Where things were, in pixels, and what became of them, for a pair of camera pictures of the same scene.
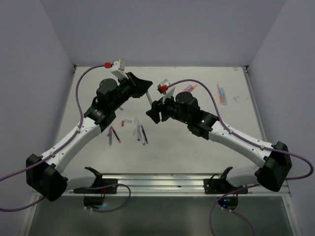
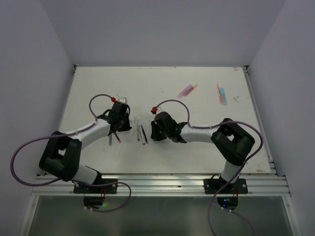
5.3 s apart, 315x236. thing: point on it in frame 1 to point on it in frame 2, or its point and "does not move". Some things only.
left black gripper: (141, 86) to (127, 127)
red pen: (117, 137) does not move
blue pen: (144, 134) does not move
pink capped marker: (141, 135) does not move
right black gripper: (158, 106) to (154, 134)
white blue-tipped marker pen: (139, 133) does not move
